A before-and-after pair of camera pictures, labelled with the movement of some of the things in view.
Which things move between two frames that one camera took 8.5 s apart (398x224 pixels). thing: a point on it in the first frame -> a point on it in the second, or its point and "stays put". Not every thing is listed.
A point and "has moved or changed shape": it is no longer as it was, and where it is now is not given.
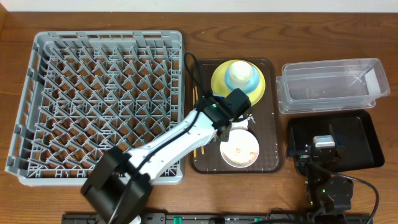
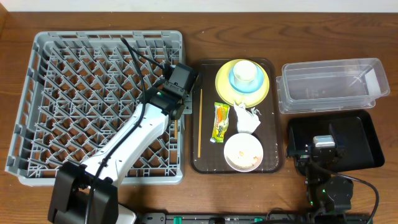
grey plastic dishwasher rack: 77,95 stays put
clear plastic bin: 316,86 stays put
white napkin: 242,124 has moved or changed shape
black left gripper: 224,132 -> 189,104
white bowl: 242,149 has moved or changed shape
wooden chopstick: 193,106 has moved or changed shape
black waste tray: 357,142 stays put
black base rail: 218,218 stays put
